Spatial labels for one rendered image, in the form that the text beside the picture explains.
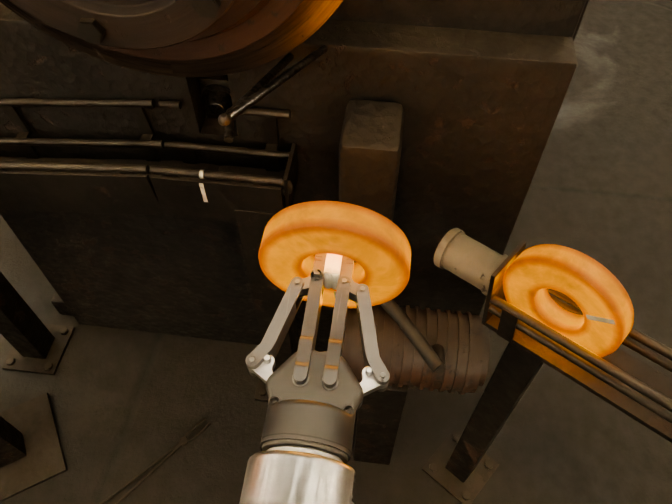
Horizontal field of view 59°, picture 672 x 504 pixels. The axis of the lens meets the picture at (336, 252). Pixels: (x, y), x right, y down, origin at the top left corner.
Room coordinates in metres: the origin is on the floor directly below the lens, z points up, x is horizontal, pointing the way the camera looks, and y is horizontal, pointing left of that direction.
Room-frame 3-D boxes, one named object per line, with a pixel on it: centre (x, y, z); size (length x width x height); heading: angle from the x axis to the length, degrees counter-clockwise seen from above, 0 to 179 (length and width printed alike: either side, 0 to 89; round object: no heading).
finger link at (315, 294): (0.26, 0.02, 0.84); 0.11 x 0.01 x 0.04; 174
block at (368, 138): (0.59, -0.05, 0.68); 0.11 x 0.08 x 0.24; 173
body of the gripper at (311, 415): (0.19, 0.02, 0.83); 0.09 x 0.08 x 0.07; 173
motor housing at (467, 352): (0.43, -0.12, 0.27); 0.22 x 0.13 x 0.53; 83
